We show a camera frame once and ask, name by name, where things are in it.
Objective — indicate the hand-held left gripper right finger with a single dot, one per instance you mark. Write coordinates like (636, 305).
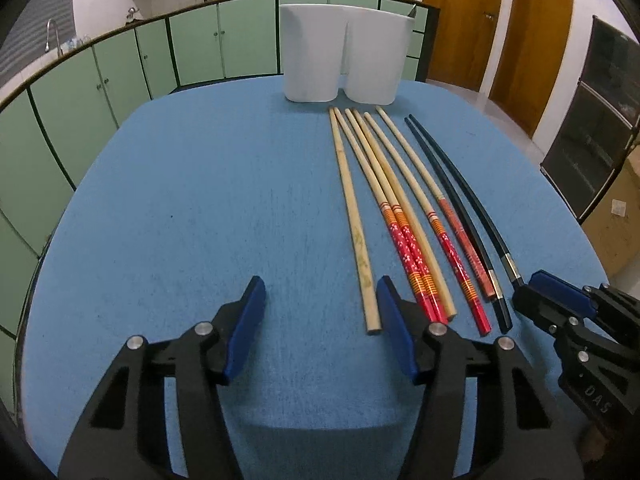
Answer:
(397, 330)

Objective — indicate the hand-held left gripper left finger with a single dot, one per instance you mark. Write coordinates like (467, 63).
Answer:
(245, 330)

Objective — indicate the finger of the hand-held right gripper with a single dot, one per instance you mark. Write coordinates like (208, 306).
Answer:
(540, 310)
(560, 287)

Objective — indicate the plain bamboo chopstick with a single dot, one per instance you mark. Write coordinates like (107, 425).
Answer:
(350, 205)
(446, 300)

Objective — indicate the red floral bamboo chopstick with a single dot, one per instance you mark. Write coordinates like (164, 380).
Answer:
(419, 260)
(407, 260)

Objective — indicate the red banded bamboo chopstick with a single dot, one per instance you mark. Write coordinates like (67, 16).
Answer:
(451, 255)

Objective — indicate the orange-red printed bamboo chopstick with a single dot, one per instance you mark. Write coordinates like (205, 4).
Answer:
(465, 245)

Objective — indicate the black chopstick with metal band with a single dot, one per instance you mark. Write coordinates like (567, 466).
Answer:
(482, 215)
(470, 225)

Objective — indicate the white two-compartment utensil holder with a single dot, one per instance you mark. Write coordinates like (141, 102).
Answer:
(315, 50)

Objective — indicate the cardboard box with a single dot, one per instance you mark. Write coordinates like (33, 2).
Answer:
(615, 220)

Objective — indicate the blue table cloth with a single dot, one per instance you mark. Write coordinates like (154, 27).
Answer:
(200, 210)

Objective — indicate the black glass-door cabinet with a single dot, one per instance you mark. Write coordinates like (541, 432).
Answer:
(595, 125)

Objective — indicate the brown wooden door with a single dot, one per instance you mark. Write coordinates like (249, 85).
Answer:
(460, 25)
(535, 45)

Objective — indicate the green kitchen base cabinets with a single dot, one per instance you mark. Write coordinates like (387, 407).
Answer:
(115, 70)

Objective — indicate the small clear bottle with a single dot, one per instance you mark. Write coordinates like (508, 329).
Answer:
(75, 42)

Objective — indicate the small metal kettle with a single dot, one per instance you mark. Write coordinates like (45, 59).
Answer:
(131, 15)

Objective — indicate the metal sink faucet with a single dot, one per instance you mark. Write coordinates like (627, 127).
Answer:
(50, 25)

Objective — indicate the grey window blind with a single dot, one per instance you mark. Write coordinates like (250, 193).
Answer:
(40, 25)

